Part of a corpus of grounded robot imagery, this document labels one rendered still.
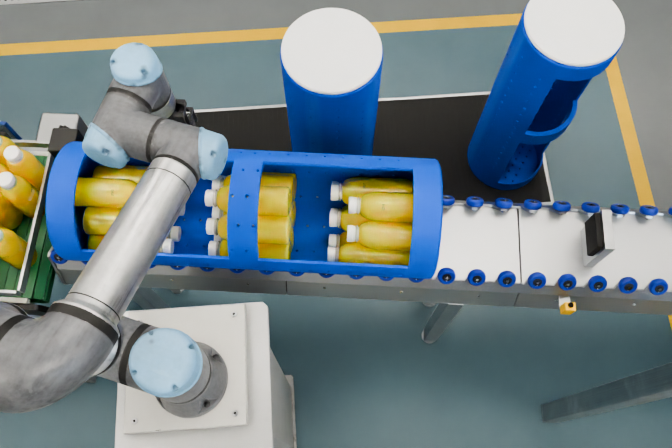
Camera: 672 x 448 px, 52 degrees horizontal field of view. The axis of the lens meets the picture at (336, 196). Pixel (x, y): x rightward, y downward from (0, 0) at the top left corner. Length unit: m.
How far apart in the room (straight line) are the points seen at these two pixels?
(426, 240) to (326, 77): 0.58
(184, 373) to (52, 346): 0.41
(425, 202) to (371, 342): 1.24
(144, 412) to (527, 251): 1.01
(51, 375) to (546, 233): 1.33
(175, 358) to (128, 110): 0.44
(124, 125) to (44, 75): 2.25
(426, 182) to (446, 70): 1.65
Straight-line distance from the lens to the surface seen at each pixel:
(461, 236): 1.83
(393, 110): 2.85
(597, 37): 2.08
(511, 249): 1.85
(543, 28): 2.05
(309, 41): 1.94
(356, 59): 1.91
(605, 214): 1.78
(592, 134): 3.15
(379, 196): 1.57
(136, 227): 0.99
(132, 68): 1.14
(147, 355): 1.29
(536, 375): 2.76
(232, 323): 1.50
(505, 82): 2.23
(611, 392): 2.10
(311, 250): 1.74
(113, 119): 1.13
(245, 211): 1.52
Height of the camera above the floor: 2.63
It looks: 68 degrees down
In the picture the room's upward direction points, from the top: straight up
